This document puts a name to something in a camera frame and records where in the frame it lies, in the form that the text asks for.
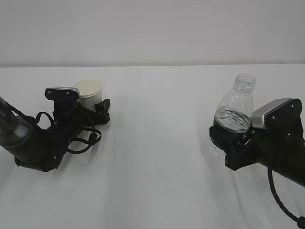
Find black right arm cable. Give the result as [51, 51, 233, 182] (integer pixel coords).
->
[267, 164, 305, 229]

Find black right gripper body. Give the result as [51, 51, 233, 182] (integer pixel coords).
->
[224, 131, 305, 171]

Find white paper cup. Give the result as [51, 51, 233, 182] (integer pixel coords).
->
[73, 79, 102, 111]

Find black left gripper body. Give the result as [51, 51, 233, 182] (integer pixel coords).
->
[51, 102, 100, 143]

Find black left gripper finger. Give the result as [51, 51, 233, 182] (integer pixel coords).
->
[93, 99, 111, 125]

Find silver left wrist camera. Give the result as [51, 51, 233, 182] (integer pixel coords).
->
[45, 87, 80, 103]

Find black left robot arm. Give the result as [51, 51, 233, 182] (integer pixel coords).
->
[0, 99, 110, 172]

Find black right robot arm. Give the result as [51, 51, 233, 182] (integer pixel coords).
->
[209, 126, 305, 186]

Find clear water bottle green label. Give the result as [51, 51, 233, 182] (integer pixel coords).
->
[209, 73, 256, 158]

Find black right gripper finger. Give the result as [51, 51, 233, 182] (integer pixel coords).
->
[209, 126, 243, 155]

